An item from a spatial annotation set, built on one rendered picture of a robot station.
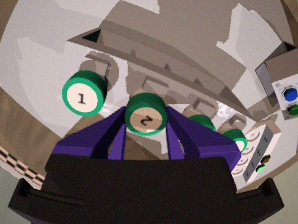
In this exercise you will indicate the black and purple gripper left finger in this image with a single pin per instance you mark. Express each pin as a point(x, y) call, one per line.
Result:
point(95, 140)

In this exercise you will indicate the grey flat mat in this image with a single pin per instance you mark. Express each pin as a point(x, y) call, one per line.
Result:
point(226, 39)

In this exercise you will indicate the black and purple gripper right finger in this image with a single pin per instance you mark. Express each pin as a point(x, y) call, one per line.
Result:
point(197, 140)

